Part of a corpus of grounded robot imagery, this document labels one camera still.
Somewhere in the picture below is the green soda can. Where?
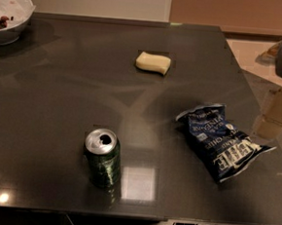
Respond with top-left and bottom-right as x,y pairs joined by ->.
84,128 -> 121,188

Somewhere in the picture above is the yellow sponge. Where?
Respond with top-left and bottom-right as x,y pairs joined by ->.
135,51 -> 171,75

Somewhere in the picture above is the white bowl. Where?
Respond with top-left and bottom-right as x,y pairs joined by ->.
0,0 -> 35,45

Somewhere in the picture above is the white napkin in bowl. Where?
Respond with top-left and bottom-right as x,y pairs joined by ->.
0,0 -> 26,20

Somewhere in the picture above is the blue chip bag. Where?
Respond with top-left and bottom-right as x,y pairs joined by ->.
176,103 -> 274,183

